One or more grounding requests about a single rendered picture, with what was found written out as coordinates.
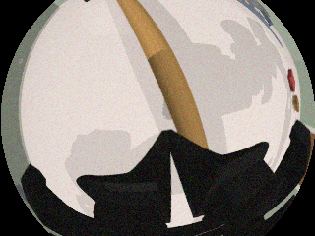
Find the red rectangular block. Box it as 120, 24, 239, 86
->
287, 70, 295, 93

